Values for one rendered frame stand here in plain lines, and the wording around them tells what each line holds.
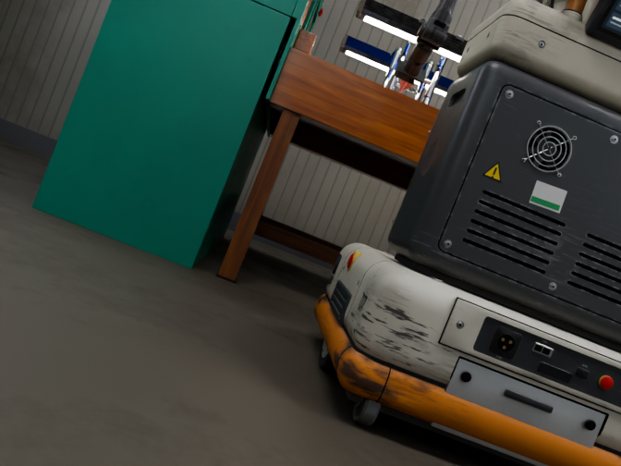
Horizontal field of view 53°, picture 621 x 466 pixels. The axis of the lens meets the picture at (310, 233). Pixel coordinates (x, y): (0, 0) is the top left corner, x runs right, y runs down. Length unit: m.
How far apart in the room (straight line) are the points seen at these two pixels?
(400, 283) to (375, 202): 2.98
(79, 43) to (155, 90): 2.26
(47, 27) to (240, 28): 2.43
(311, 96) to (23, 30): 2.65
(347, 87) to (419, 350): 1.15
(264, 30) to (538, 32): 1.02
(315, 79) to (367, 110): 0.19
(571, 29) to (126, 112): 1.30
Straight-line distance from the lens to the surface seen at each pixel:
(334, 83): 2.04
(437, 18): 2.12
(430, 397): 1.10
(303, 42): 2.18
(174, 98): 2.00
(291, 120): 2.02
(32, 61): 4.31
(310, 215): 3.99
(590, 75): 1.25
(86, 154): 2.04
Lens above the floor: 0.32
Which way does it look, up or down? 2 degrees down
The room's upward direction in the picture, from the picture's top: 22 degrees clockwise
